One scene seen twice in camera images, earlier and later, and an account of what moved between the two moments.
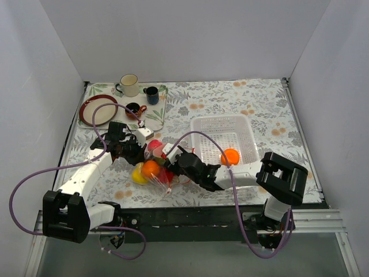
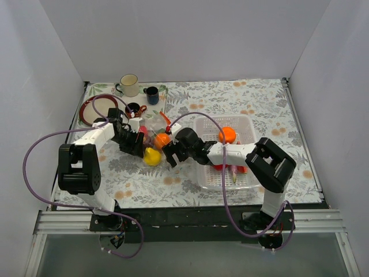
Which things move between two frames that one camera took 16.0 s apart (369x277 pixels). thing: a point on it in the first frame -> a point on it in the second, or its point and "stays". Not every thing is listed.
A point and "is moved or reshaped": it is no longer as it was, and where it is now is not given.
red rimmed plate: (103, 114) stays
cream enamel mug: (130, 85) stays
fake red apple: (153, 143) is moved or reshaped
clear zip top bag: (153, 169) -> (153, 134)
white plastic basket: (235, 131) stays
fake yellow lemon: (137, 174) -> (152, 157)
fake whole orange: (150, 168) -> (161, 139)
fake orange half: (232, 156) is moved or reshaped
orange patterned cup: (136, 108) stays
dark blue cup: (152, 94) stays
